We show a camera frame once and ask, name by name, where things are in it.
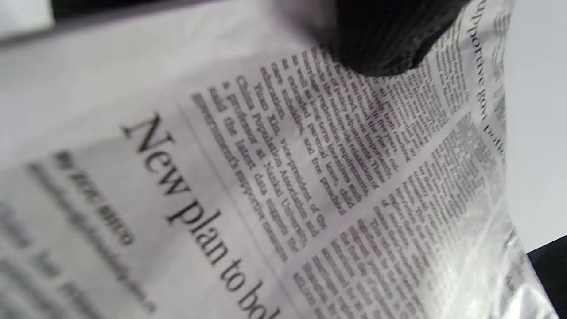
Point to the person's left hand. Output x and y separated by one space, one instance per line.
381 35

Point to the printed newspaper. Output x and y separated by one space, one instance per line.
266 177

